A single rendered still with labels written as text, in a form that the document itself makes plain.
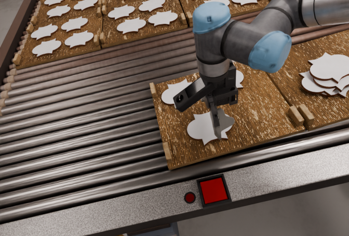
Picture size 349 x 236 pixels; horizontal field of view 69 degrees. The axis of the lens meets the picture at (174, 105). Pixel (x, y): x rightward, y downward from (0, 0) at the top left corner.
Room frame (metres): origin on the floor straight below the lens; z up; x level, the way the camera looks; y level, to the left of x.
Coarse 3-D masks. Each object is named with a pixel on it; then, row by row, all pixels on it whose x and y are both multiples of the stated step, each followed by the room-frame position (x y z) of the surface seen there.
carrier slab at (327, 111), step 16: (304, 48) 0.68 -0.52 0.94; (320, 48) 0.66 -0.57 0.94; (336, 48) 0.64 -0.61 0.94; (288, 64) 0.63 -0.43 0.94; (304, 64) 0.61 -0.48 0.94; (272, 80) 0.58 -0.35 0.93; (288, 80) 0.55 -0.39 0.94; (288, 96) 0.49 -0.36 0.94; (304, 96) 0.47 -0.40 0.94; (320, 96) 0.46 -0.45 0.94; (336, 96) 0.44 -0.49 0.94; (320, 112) 0.40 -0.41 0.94; (336, 112) 0.39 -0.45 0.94
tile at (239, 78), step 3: (237, 72) 0.64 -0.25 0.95; (240, 72) 0.64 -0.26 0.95; (237, 75) 0.63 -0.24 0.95; (240, 75) 0.62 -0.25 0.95; (243, 75) 0.62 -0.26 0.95; (237, 78) 0.61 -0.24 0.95; (240, 78) 0.61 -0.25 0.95; (243, 78) 0.61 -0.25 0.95; (237, 81) 0.60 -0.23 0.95; (240, 81) 0.60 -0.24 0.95; (237, 84) 0.59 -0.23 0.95; (237, 87) 0.57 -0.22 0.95; (240, 87) 0.57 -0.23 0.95; (243, 87) 0.57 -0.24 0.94
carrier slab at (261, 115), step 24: (264, 72) 0.62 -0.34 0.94; (240, 96) 0.54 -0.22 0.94; (264, 96) 0.51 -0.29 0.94; (168, 120) 0.52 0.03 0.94; (192, 120) 0.49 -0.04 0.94; (240, 120) 0.45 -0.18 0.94; (264, 120) 0.42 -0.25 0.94; (288, 120) 0.40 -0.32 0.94; (192, 144) 0.41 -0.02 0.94; (216, 144) 0.39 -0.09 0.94; (240, 144) 0.37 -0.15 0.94; (168, 168) 0.35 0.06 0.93
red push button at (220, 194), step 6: (210, 180) 0.29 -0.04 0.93; (216, 180) 0.29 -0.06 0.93; (204, 186) 0.28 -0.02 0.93; (210, 186) 0.27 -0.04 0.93; (216, 186) 0.27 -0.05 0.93; (222, 186) 0.26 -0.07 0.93; (204, 192) 0.26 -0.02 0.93; (210, 192) 0.26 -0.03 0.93; (216, 192) 0.25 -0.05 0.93; (222, 192) 0.25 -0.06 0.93; (204, 198) 0.25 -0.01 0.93; (210, 198) 0.24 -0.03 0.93; (216, 198) 0.24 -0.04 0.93; (222, 198) 0.24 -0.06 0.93
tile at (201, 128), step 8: (208, 112) 0.50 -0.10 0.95; (200, 120) 0.48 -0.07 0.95; (208, 120) 0.47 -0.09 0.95; (192, 128) 0.46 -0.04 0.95; (200, 128) 0.45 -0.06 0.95; (208, 128) 0.44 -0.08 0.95; (192, 136) 0.43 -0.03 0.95; (200, 136) 0.42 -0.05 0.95; (208, 136) 0.41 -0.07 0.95; (224, 136) 0.40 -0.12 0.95
